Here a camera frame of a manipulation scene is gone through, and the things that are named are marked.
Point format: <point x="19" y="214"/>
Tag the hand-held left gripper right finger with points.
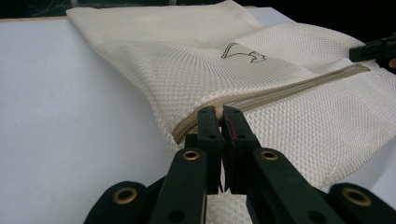
<point x="239" y="140"/>

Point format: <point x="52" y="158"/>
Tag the cream mesh laundry bag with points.
<point x="186" y="62"/>

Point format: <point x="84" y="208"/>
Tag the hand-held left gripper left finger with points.
<point x="209" y="137"/>

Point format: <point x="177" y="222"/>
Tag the white table mat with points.
<point x="71" y="109"/>

